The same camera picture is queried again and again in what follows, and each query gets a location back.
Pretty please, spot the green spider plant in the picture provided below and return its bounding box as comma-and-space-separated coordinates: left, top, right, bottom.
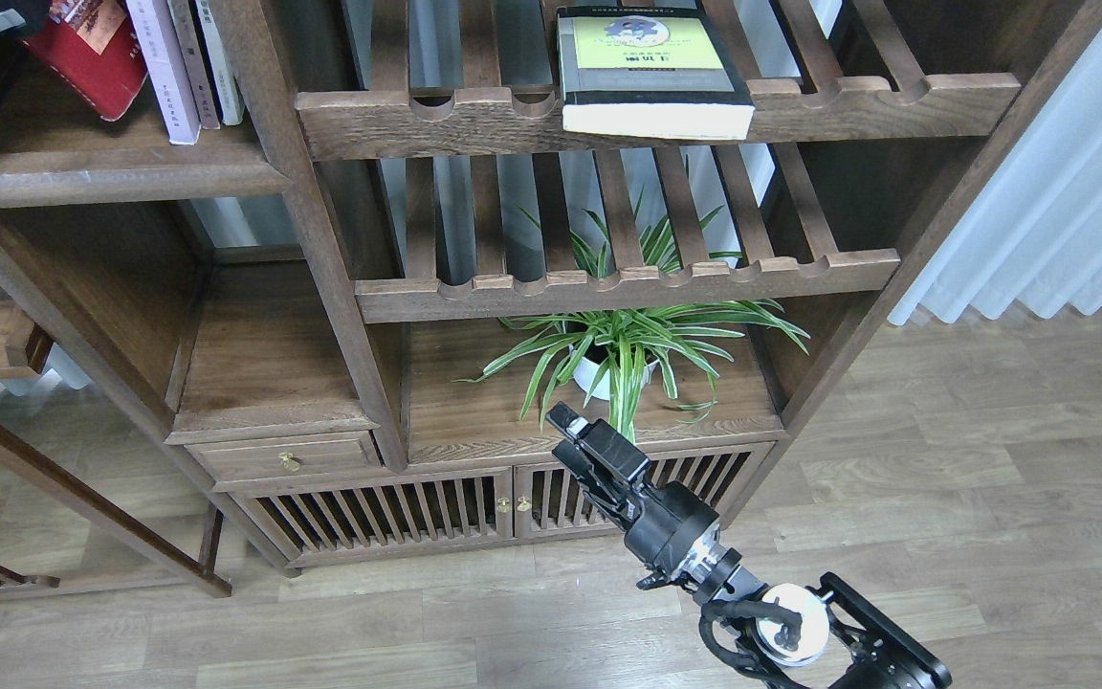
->
458, 187, 811, 441

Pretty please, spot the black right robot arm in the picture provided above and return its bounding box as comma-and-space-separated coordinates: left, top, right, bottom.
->
545, 403, 953, 688

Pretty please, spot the pale lavender white book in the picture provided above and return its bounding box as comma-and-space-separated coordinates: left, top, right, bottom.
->
126, 0, 201, 146

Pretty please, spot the white green upright book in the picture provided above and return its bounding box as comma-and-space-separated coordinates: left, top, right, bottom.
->
195, 1, 246, 126

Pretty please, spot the white sheer curtain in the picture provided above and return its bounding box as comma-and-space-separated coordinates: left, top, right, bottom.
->
889, 30, 1102, 325

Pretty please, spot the red paperback book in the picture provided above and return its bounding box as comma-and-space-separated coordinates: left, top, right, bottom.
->
22, 1, 147, 122

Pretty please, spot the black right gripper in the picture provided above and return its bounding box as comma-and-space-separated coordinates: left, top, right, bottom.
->
545, 402, 723, 575

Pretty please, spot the dark wooden bookshelf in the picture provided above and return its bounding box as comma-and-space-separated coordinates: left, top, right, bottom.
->
0, 1, 1102, 570

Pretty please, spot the yellow green black book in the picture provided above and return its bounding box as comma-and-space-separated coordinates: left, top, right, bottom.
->
557, 4, 754, 141

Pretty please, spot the white plant pot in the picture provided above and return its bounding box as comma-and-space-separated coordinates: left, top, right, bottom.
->
572, 347, 659, 402

